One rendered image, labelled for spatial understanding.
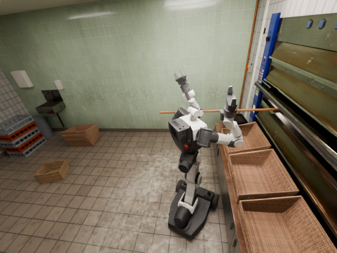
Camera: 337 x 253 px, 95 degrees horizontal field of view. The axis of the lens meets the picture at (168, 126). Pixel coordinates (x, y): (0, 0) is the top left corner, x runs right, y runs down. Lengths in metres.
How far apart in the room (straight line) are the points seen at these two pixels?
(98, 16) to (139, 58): 0.93
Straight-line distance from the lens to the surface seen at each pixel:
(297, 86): 1.87
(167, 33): 3.08
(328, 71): 1.56
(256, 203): 1.74
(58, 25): 3.92
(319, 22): 1.77
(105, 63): 3.55
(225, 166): 2.14
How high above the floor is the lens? 2.11
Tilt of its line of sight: 32 degrees down
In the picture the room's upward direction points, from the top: 6 degrees counter-clockwise
